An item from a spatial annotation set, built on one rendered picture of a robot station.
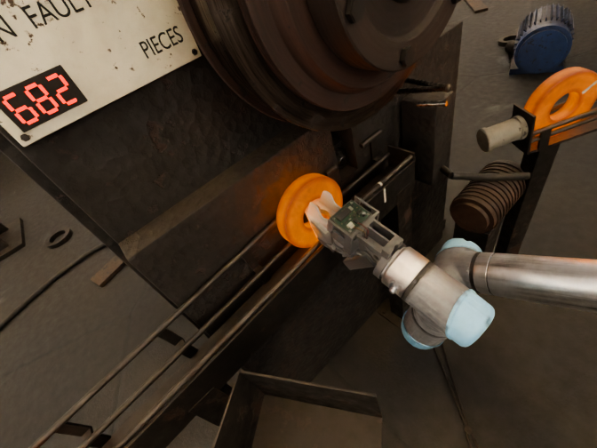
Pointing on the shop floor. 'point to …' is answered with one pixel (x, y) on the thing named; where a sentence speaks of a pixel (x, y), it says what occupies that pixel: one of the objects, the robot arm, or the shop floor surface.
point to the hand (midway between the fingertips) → (308, 204)
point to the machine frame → (226, 196)
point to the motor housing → (486, 205)
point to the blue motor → (543, 41)
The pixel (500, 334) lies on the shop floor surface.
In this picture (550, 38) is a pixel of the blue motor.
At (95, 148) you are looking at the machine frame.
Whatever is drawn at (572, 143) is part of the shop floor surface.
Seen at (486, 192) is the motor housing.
